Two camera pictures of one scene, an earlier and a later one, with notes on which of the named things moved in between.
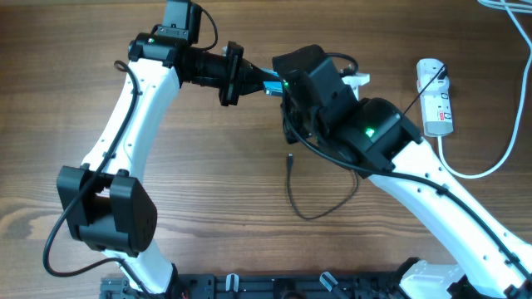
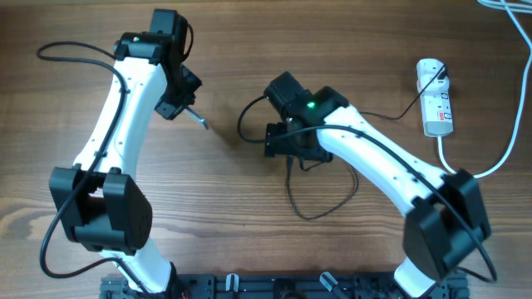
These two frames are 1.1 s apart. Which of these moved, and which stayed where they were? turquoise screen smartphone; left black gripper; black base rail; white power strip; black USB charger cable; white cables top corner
Moved: turquoise screen smartphone; left black gripper
Stayed: black USB charger cable; white cables top corner; white power strip; black base rail
